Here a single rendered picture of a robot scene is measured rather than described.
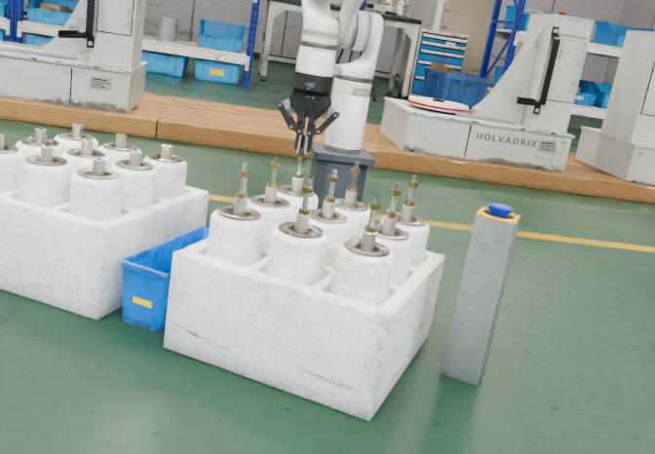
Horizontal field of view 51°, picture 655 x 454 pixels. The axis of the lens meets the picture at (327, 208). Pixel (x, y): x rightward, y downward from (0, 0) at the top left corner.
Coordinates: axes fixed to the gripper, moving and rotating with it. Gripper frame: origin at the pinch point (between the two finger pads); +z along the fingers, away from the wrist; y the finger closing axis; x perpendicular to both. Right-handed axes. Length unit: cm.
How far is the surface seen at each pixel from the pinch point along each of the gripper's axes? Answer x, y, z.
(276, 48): 784, -200, 20
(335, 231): -18.3, 11.4, 11.0
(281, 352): -34.0, 7.7, 28.2
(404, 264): -19.6, 24.3, 14.1
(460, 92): 435, 40, 13
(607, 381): -3, 68, 35
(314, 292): -33.9, 11.5, 17.0
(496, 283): -17.1, 40.7, 14.8
